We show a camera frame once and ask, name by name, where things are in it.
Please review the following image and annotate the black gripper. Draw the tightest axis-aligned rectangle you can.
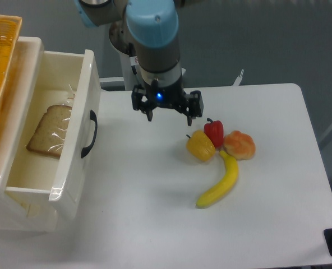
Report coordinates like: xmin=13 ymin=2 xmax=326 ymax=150
xmin=131 ymin=79 xmax=203 ymax=126

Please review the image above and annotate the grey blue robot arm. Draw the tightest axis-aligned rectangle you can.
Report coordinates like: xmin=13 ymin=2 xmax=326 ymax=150
xmin=75 ymin=1 xmax=204 ymax=126

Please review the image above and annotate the white drawer cabinet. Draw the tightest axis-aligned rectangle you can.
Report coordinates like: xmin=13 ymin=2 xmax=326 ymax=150
xmin=0 ymin=37 xmax=53 ymax=231

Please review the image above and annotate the yellow bell pepper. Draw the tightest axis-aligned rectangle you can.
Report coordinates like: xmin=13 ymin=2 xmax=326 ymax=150
xmin=186 ymin=129 xmax=216 ymax=162

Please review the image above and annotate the red bell pepper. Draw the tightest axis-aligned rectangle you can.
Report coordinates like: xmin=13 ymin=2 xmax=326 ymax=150
xmin=204 ymin=118 xmax=224 ymax=149

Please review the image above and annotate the orange bread roll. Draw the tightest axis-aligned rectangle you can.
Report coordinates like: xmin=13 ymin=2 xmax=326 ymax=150
xmin=223 ymin=131 xmax=256 ymax=160

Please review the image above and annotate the yellow banana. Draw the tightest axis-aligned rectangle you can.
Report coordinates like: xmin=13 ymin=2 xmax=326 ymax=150
xmin=196 ymin=151 xmax=239 ymax=208

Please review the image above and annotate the bread slice in plastic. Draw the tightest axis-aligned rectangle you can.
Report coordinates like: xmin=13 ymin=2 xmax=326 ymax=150
xmin=26 ymin=84 xmax=77 ymax=159

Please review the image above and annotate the white bracket behind table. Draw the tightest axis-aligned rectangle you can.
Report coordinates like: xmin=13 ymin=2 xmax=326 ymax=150
xmin=233 ymin=69 xmax=245 ymax=86

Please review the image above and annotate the black top drawer handle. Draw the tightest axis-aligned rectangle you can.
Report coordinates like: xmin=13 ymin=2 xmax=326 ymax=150
xmin=81 ymin=110 xmax=98 ymax=159

